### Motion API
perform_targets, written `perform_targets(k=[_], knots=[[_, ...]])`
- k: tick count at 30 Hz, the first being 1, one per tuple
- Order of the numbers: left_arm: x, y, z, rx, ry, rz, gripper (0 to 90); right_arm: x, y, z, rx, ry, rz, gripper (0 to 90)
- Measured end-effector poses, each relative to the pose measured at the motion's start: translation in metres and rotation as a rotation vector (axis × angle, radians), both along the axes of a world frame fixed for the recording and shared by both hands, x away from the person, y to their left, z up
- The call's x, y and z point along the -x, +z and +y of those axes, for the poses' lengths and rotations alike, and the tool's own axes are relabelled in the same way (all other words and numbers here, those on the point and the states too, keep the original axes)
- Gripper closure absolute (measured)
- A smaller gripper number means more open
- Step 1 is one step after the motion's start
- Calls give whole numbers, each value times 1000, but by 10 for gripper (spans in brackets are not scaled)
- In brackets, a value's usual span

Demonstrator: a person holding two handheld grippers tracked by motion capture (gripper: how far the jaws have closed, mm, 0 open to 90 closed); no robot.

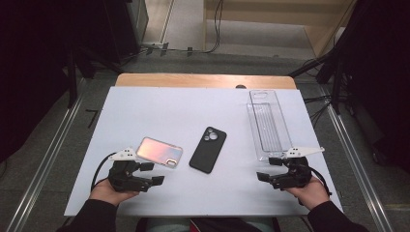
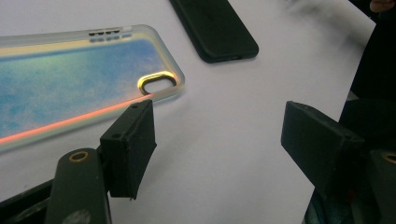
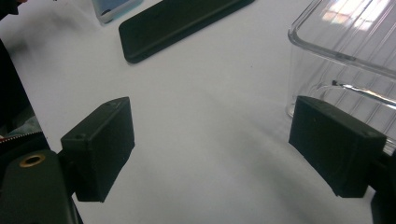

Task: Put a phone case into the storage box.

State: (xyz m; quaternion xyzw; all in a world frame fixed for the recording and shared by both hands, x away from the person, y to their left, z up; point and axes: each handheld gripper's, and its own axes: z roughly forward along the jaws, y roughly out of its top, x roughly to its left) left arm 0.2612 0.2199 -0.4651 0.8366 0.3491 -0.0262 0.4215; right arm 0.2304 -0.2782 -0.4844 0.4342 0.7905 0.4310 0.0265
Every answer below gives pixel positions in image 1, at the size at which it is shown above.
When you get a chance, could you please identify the black floor cables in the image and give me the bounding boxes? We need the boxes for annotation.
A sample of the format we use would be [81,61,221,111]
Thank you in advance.
[303,95,335,127]

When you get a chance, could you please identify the person's left hand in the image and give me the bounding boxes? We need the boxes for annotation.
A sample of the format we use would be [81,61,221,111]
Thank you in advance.
[89,178,140,207]

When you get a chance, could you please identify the black curtain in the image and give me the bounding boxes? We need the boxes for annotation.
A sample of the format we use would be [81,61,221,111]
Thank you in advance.
[0,0,143,163]
[317,0,410,173]

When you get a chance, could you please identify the wooden table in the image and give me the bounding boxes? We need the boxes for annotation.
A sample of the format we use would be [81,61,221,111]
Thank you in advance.
[114,72,298,90]

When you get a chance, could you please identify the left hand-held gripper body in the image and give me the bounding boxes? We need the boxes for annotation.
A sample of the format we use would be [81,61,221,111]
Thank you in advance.
[107,146,154,193]

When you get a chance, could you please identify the metal floor rail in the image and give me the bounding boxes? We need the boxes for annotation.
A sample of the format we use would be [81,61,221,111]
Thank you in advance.
[6,78,88,232]
[322,93,395,232]

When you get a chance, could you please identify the clear plastic container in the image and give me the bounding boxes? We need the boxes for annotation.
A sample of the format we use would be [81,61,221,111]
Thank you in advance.
[246,90,294,162]

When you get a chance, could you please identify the light wooden platform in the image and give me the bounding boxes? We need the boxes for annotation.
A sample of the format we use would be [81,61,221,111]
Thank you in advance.
[202,0,356,59]

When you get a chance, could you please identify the hand-held gripper cable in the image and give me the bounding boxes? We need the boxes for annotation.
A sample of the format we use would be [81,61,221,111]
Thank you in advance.
[308,166,333,197]
[91,152,118,191]

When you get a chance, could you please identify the left hand-held gripper cable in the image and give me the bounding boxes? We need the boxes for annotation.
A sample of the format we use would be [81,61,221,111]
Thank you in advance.
[91,152,118,191]

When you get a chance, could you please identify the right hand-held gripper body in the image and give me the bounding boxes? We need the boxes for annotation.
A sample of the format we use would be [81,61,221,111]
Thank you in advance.
[272,146,326,191]

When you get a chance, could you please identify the black stand leg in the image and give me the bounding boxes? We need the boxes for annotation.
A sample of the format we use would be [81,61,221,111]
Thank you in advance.
[288,51,342,115]

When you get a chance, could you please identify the dark cabinet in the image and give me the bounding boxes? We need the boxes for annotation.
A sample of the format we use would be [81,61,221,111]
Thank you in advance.
[127,0,150,46]

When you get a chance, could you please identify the black phone case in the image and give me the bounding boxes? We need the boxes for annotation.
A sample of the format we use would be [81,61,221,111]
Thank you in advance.
[189,126,228,175]

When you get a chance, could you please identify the black hanging cables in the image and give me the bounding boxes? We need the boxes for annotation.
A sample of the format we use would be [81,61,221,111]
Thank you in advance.
[206,0,225,54]

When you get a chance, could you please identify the person's right hand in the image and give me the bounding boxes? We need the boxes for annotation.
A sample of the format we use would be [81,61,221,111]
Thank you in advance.
[284,176,331,211]

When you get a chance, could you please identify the right hand-held gripper cable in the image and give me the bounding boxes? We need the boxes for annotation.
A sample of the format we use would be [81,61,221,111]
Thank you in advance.
[308,166,333,197]

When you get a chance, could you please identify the iridescent phone case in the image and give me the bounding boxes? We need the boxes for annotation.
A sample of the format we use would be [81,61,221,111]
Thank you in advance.
[135,136,184,168]

